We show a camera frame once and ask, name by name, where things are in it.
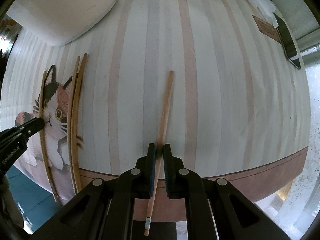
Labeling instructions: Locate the wooden chopstick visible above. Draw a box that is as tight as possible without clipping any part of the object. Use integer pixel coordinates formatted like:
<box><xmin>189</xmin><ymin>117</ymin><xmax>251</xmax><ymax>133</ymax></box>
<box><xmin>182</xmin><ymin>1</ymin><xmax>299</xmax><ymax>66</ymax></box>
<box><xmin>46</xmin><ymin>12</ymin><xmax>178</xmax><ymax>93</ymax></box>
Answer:
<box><xmin>144</xmin><ymin>70</ymin><xmax>174</xmax><ymax>236</ymax></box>
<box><xmin>67</xmin><ymin>56</ymin><xmax>80</xmax><ymax>194</ymax></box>
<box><xmin>72</xmin><ymin>53</ymin><xmax>88</xmax><ymax>194</ymax></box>
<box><xmin>39</xmin><ymin>71</ymin><xmax>60</xmax><ymax>203</ymax></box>

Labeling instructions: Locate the blue cabinet door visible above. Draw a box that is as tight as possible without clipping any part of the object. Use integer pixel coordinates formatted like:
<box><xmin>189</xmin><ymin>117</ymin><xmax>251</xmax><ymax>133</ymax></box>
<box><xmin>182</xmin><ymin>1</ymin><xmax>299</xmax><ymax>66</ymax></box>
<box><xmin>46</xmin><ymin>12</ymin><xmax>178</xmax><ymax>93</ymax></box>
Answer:
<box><xmin>7</xmin><ymin>166</ymin><xmax>62</xmax><ymax>234</ymax></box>

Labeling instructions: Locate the beige round utensil holder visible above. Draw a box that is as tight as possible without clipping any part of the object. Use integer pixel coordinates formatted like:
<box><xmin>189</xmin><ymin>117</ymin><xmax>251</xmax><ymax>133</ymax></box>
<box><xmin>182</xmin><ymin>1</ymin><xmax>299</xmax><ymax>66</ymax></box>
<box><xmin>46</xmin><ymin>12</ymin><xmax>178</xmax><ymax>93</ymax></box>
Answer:
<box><xmin>7</xmin><ymin>0</ymin><xmax>116</xmax><ymax>46</ymax></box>

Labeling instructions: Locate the striped cat table mat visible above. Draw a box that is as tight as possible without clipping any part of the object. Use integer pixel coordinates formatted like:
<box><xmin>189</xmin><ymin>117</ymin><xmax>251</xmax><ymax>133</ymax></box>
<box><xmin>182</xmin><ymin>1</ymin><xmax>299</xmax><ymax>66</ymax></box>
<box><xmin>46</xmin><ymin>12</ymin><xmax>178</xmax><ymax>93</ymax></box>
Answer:
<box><xmin>1</xmin><ymin>0</ymin><xmax>312</xmax><ymax>223</ymax></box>

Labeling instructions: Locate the black smartphone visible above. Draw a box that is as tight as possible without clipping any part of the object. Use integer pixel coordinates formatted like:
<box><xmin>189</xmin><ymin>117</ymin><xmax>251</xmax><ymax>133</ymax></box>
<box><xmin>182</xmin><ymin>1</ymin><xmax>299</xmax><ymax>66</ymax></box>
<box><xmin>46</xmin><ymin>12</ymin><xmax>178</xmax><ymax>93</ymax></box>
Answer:
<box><xmin>273</xmin><ymin>13</ymin><xmax>301</xmax><ymax>70</ymax></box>

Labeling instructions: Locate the brown small card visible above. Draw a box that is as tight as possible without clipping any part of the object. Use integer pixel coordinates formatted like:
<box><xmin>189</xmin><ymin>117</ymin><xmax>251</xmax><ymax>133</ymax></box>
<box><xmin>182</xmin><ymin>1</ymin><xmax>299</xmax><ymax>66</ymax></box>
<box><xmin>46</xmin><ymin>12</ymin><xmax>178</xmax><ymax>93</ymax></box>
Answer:
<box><xmin>253</xmin><ymin>15</ymin><xmax>281</xmax><ymax>43</ymax></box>

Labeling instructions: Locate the white crumpled tissue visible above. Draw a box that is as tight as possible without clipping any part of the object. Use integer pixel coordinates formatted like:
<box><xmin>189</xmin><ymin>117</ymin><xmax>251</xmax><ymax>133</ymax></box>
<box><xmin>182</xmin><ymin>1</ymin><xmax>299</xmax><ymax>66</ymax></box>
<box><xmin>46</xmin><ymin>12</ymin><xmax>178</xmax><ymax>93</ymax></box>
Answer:
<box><xmin>248</xmin><ymin>0</ymin><xmax>279</xmax><ymax>28</ymax></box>

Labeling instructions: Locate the fruit cartoon wall sticker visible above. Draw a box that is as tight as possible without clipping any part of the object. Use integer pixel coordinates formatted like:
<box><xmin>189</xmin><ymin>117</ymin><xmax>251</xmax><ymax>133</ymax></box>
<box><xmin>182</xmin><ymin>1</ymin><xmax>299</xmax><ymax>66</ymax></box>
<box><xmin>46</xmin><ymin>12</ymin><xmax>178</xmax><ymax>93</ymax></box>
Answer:
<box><xmin>1</xmin><ymin>18</ymin><xmax>17</xmax><ymax>41</ymax></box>

